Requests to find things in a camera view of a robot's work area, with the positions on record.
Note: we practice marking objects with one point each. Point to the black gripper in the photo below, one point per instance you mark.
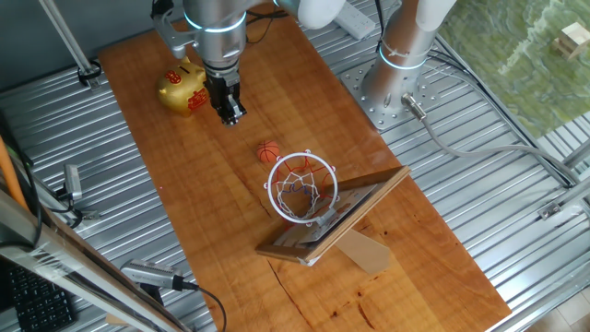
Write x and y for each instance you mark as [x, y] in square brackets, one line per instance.
[223, 83]

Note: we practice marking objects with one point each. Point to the small orange basketball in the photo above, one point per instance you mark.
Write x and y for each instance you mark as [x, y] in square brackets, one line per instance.
[268, 151]

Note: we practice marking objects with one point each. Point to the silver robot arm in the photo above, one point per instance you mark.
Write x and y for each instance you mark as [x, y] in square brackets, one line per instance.
[221, 41]

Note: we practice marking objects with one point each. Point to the gold piggy bank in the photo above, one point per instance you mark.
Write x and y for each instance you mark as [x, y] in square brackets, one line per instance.
[182, 87]

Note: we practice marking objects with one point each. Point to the white hoop with net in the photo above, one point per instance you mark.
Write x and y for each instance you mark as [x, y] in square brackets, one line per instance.
[270, 189]

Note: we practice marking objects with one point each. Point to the large wooden board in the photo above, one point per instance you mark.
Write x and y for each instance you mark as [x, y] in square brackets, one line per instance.
[207, 207]

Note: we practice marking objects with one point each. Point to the wooden framed backboard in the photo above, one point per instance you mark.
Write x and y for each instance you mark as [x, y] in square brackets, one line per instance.
[281, 253]

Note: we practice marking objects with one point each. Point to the white power strip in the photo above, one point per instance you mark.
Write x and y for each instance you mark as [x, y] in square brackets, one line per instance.
[355, 20]

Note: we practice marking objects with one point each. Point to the aluminium pole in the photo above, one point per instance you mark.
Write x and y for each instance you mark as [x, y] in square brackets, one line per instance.
[64, 32]

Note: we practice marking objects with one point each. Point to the beige cardboard backboard stand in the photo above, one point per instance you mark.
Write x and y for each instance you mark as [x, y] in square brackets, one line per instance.
[364, 251]

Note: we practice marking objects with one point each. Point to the orange pole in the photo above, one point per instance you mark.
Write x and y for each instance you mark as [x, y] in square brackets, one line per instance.
[9, 175]

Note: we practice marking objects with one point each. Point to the black keyboard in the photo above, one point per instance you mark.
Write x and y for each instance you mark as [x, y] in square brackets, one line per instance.
[37, 304]

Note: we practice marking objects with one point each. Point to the stacked wooden blocks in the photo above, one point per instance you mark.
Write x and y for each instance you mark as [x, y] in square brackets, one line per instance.
[571, 39]

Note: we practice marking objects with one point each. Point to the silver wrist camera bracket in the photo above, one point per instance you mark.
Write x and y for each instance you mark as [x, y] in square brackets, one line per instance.
[173, 37]

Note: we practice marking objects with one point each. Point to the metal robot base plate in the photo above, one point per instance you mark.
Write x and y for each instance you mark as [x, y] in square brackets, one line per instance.
[382, 117]

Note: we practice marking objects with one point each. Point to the small silver camera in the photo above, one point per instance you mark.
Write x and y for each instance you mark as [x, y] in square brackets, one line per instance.
[73, 182]

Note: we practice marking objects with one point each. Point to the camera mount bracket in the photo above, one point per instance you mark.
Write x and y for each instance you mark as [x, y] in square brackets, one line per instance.
[87, 215]

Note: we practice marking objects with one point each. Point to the metal frame bar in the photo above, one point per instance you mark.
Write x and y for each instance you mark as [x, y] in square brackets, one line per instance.
[69, 267]

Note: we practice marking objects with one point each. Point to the metal corner bracket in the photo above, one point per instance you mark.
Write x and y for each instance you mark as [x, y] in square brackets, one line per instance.
[549, 210]

